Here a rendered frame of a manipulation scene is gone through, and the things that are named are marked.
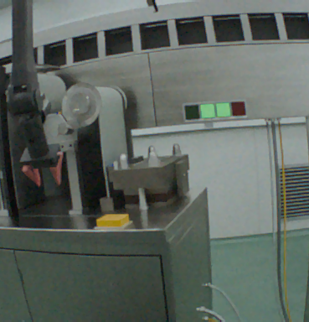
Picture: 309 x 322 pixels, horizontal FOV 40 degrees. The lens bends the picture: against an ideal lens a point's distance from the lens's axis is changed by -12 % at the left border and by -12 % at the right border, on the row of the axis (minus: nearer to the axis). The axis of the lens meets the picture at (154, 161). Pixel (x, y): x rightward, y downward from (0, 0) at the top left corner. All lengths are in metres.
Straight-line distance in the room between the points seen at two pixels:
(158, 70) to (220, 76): 0.24
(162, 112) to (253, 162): 2.38
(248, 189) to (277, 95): 2.47
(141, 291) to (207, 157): 2.94
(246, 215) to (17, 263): 3.00
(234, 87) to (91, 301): 0.95
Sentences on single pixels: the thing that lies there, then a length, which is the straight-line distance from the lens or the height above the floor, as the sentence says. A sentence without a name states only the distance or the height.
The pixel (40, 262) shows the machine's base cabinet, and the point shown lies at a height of 0.78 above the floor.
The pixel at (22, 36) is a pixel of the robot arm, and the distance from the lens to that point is 1.06.
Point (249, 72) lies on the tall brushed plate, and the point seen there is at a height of 1.32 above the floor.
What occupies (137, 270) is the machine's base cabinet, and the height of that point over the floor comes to 0.77.
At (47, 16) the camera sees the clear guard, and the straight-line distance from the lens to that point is 2.02.
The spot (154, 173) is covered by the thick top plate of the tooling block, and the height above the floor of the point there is 1.01.
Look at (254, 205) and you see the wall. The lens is 4.15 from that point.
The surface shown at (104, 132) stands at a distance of 1.54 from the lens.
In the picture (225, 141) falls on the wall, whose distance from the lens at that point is 4.10.
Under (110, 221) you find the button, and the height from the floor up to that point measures 0.92.
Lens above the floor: 1.17
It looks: 5 degrees down
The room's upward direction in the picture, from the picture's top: 6 degrees counter-clockwise
